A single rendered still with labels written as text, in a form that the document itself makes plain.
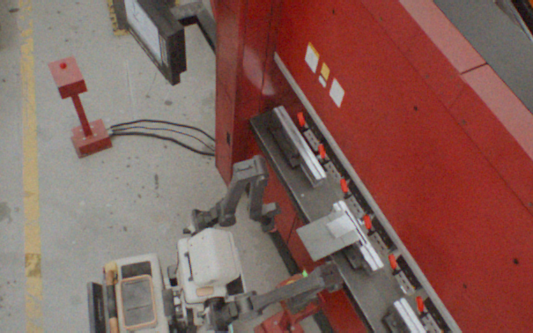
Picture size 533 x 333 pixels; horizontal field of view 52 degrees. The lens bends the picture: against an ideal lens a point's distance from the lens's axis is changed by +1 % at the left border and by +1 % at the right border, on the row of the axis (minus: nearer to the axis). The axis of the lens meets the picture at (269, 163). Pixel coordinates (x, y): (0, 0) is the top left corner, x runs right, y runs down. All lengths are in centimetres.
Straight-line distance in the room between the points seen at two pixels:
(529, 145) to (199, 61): 334
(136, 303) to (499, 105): 179
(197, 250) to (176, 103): 219
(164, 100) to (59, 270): 147
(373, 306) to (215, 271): 92
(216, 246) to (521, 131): 122
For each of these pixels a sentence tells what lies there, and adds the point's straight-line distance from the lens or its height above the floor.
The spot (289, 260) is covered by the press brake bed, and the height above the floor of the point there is 5.
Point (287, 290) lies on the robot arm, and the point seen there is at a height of 139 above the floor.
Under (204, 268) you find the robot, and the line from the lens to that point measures 219.
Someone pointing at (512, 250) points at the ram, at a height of 197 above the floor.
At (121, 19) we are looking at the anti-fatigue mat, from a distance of 483.
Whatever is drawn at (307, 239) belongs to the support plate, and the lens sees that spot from 265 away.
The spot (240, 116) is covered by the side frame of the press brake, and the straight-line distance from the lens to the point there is 305.
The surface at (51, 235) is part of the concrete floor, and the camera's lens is 385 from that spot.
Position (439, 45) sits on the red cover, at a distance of 166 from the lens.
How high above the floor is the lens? 342
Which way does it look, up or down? 60 degrees down
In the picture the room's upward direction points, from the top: 10 degrees clockwise
